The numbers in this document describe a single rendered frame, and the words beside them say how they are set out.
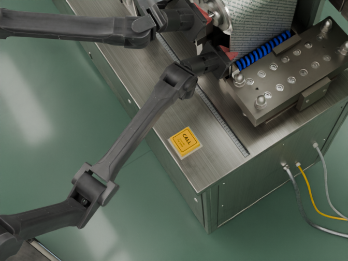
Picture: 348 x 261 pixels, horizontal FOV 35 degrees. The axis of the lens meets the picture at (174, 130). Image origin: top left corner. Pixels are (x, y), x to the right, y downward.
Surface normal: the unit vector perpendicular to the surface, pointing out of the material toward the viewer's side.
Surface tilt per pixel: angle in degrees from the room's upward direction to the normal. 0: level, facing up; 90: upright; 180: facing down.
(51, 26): 11
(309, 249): 0
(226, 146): 0
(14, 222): 63
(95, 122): 0
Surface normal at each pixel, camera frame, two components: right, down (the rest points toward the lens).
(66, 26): 0.05, -0.22
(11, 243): 0.79, 0.54
